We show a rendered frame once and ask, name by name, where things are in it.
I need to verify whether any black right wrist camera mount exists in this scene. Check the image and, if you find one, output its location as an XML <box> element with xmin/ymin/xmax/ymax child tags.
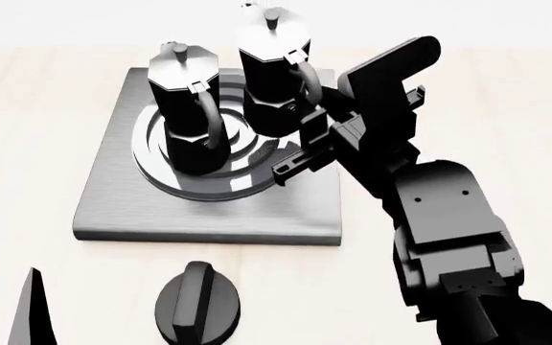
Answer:
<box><xmin>336</xmin><ymin>34</ymin><xmax>443</xmax><ymax>120</ymax></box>

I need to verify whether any short black silver moka pot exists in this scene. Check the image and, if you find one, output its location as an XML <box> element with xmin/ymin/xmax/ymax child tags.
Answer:
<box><xmin>148</xmin><ymin>41</ymin><xmax>232</xmax><ymax>177</ymax></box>

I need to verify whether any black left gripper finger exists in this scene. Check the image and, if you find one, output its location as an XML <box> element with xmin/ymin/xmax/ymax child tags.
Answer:
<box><xmin>7</xmin><ymin>266</ymin><xmax>59</xmax><ymax>345</ymax></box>

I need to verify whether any tall black silver moka pot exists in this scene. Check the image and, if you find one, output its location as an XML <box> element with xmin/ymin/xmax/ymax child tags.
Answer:
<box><xmin>236</xmin><ymin>2</ymin><xmax>326</xmax><ymax>140</ymax></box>

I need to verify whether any black stove knob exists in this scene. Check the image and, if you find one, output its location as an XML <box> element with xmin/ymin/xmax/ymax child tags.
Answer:
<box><xmin>154</xmin><ymin>260</ymin><xmax>242</xmax><ymax>345</ymax></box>

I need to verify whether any shiny spiral stove burner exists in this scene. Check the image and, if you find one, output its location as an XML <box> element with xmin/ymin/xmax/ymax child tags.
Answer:
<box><xmin>131</xmin><ymin>73</ymin><xmax>307</xmax><ymax>202</ymax></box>

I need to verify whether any grey square stove plate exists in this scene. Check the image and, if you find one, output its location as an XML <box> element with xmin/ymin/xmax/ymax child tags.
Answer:
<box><xmin>72</xmin><ymin>66</ymin><xmax>343</xmax><ymax>247</ymax></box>

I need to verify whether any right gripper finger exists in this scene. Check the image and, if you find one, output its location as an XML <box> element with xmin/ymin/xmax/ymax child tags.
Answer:
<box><xmin>299</xmin><ymin>107</ymin><xmax>331</xmax><ymax>150</ymax></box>
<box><xmin>321</xmin><ymin>85</ymin><xmax>359</xmax><ymax>126</ymax></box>

